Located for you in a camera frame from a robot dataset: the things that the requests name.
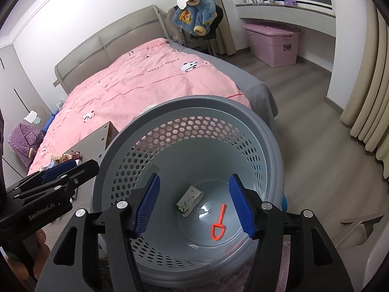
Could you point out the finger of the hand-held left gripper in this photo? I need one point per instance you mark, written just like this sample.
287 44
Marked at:
82 172
60 168

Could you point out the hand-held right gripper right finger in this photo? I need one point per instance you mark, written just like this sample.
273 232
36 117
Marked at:
240 200

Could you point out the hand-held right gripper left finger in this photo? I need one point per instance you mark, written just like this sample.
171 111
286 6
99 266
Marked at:
149 200

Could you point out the red candy wrapper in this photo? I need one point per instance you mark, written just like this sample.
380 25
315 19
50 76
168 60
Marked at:
76 155

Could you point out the grey perforated plastic basket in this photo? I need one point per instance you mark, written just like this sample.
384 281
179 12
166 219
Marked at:
194 164

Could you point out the person's left hand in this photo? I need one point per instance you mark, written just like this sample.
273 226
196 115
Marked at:
41 249

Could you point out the beige snack wrapper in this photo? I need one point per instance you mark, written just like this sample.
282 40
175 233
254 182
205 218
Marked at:
59 159

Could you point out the wooden table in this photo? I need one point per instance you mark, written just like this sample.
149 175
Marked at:
91 146

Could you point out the red plastic wand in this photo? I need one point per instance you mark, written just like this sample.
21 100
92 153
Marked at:
219 219

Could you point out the small white green carton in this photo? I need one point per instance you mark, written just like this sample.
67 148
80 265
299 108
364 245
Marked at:
188 200

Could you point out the white folded cloth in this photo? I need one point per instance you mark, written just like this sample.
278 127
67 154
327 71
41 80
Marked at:
32 117

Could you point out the white wardrobe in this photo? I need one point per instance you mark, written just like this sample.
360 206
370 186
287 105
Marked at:
12 82

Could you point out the pink panda print blanket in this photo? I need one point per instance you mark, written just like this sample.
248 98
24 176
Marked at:
136 82

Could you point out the grey bed sheet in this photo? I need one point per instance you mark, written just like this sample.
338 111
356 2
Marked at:
243 82

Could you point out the grey bed headboard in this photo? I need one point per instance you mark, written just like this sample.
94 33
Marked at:
100 48

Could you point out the grey stool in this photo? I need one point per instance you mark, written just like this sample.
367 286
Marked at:
364 228

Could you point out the pink plastic storage box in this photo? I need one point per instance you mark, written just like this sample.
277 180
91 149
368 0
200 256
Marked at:
273 48

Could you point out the grey chair with clothes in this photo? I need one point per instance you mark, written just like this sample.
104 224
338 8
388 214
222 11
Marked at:
200 39

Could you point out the black garment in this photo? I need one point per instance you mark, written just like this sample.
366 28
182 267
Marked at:
218 16

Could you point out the white curved window bench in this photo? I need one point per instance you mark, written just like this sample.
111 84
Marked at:
288 13

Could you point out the blue fleece jacket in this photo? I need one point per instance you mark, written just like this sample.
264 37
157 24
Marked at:
203 9

